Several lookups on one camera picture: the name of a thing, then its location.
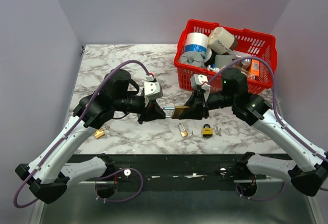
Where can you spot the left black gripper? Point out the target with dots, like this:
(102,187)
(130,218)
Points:
(152,112)

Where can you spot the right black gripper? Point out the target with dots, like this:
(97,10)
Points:
(198,106)

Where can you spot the small brass long-shackle padlock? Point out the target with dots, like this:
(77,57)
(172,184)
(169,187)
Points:
(183,131)

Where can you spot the yellow padlock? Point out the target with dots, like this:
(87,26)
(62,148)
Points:
(207,131)

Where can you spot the silver keys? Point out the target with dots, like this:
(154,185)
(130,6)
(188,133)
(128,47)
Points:
(218,131)

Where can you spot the brass padlock with key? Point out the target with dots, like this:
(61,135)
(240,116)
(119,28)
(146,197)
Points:
(101,132)

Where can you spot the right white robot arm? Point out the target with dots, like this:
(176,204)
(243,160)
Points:
(306,170)

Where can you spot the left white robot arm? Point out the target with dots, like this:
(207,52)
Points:
(50,174)

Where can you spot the grey cloth bundle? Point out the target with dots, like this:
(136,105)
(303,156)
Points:
(192,58)

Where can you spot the beige bottle in basket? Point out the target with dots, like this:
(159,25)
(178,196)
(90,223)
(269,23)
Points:
(243,71)

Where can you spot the white tape roll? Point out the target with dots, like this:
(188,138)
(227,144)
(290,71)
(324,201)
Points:
(198,42)

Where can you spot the metal can in basket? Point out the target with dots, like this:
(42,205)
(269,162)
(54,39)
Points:
(245,63)

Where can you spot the orange small box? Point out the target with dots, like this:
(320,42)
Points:
(254,70)

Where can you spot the beige foam roll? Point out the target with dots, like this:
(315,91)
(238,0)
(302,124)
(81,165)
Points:
(222,41)

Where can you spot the red plastic basket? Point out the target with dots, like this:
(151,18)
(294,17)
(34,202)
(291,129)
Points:
(250,43)

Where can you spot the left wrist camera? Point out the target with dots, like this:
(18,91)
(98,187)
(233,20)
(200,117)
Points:
(151,91)

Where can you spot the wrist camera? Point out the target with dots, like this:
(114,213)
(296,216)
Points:
(200,82)
(151,91)

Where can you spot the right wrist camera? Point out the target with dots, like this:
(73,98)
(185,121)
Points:
(200,82)

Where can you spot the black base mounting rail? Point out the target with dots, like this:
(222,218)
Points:
(180,172)

